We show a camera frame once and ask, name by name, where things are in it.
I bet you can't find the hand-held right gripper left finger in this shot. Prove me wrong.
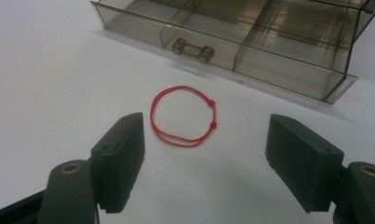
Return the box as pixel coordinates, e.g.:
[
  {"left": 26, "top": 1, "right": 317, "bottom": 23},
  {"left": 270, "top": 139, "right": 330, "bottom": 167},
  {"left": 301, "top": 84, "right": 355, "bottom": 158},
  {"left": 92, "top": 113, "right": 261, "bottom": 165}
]
[{"left": 90, "top": 112, "right": 146, "bottom": 215}]

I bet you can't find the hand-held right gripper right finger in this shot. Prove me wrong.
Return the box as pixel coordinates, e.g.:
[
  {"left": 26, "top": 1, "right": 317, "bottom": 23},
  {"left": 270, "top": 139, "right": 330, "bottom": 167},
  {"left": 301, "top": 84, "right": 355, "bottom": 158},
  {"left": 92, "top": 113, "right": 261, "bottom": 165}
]
[{"left": 264, "top": 113, "right": 345, "bottom": 214}]

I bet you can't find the red string bracelet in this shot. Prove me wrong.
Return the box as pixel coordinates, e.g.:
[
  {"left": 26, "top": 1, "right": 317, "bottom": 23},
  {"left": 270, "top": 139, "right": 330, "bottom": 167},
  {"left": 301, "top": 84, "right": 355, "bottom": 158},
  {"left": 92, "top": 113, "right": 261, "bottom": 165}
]
[{"left": 149, "top": 85, "right": 218, "bottom": 148}]

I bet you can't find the smoky clear plastic drawer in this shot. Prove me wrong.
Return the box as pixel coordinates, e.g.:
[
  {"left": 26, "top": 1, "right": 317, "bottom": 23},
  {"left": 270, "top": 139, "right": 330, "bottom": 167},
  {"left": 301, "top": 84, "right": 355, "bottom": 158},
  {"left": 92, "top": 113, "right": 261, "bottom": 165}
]
[{"left": 90, "top": 0, "right": 375, "bottom": 103}]

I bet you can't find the smoky clear drawer cabinet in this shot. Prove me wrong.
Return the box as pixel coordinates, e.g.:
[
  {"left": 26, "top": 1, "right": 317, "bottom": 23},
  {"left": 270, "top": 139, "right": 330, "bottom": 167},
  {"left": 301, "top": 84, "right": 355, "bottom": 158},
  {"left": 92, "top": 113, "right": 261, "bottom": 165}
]
[{"left": 310, "top": 0, "right": 375, "bottom": 105}]

